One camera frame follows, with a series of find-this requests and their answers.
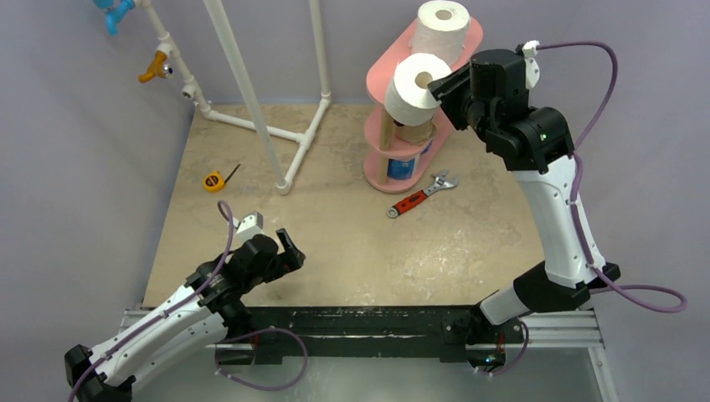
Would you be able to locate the white paper towel roll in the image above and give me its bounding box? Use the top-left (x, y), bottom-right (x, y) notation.
top-left (409, 1), bottom-right (471, 65)

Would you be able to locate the brown paper roll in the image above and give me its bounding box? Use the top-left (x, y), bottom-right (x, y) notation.
top-left (394, 121), bottom-right (436, 147)

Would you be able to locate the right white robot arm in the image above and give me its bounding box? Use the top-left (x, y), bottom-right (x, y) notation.
top-left (428, 49), bottom-right (620, 341)

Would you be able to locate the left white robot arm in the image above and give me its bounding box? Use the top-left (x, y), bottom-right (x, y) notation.
top-left (64, 229), bottom-right (306, 401)

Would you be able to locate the pink three-tier shelf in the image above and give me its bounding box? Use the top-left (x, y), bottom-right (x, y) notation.
top-left (363, 22), bottom-right (453, 193)

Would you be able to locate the yellow tape measure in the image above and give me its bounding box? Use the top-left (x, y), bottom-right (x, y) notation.
top-left (203, 163), bottom-right (241, 193)

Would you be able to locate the orange pipe valve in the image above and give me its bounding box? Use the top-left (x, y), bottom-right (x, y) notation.
top-left (137, 50), bottom-right (173, 84)

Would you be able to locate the blue pipe valve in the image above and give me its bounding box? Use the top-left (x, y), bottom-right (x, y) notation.
top-left (92, 0), bottom-right (136, 35)

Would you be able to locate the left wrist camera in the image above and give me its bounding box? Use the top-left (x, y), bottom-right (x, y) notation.
top-left (232, 211), bottom-right (264, 243)

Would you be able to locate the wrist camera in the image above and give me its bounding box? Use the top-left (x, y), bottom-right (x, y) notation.
top-left (232, 211), bottom-right (264, 243)
top-left (519, 40), bottom-right (541, 90)

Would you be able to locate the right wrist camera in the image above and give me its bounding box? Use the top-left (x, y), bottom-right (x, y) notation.
top-left (519, 40), bottom-right (541, 90)

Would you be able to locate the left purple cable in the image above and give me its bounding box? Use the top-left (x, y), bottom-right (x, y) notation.
top-left (66, 200), bottom-right (235, 402)

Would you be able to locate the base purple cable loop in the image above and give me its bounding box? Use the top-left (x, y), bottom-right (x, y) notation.
top-left (214, 327), bottom-right (310, 393)

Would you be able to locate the white pvc pipe frame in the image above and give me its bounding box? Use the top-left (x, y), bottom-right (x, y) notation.
top-left (133, 0), bottom-right (332, 195)

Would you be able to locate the red handled adjustable wrench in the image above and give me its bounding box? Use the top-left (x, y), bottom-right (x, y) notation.
top-left (386, 170), bottom-right (460, 219)

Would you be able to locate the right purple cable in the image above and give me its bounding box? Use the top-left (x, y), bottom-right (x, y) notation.
top-left (535, 40), bottom-right (689, 315)

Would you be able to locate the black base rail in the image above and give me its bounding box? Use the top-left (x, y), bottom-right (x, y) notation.
top-left (215, 306), bottom-right (527, 369)

